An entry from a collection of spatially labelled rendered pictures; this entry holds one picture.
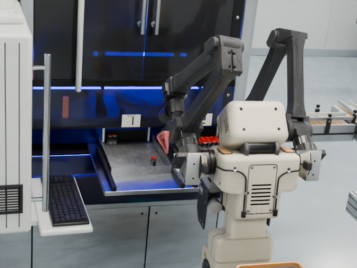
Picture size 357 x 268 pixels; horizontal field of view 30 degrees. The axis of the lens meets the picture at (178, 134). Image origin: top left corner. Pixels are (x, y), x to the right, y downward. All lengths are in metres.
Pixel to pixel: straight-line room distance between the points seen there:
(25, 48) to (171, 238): 1.44
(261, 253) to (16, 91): 1.03
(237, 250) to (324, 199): 2.49
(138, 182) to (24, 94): 0.70
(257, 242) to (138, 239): 1.00
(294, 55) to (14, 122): 1.04
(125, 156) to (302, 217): 1.87
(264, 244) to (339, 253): 1.83
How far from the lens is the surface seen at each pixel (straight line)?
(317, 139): 3.50
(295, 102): 2.48
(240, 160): 2.19
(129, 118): 2.98
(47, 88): 2.31
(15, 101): 2.31
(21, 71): 2.27
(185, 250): 3.39
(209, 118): 3.09
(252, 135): 2.21
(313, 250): 4.20
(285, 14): 8.27
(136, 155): 2.98
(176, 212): 3.26
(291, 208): 4.63
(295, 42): 2.53
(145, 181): 2.76
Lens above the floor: 2.11
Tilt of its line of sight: 22 degrees down
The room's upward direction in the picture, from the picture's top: 6 degrees clockwise
